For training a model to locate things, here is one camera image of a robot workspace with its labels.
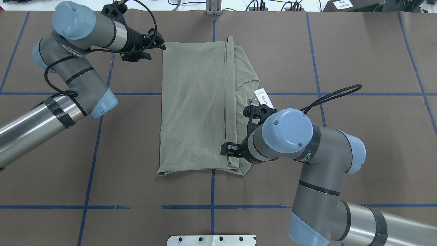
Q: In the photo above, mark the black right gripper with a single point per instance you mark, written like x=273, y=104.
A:
x=243, y=150

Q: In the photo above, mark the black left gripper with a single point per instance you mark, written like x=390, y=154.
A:
x=135, y=38

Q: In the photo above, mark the olive green long-sleeve shirt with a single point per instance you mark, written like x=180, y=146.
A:
x=205, y=88

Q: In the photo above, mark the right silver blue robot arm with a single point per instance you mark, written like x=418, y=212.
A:
x=318, y=214

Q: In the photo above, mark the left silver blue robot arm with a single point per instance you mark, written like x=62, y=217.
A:
x=80, y=91

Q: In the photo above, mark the white paper garment tag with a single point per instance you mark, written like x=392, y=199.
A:
x=263, y=97

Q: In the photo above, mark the black box with label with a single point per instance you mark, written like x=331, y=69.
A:
x=353, y=5

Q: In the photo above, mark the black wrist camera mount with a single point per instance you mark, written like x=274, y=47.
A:
x=258, y=114

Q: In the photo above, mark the aluminium frame post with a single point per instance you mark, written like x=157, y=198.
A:
x=214, y=7

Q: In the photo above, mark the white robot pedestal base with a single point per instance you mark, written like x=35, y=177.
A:
x=212, y=240

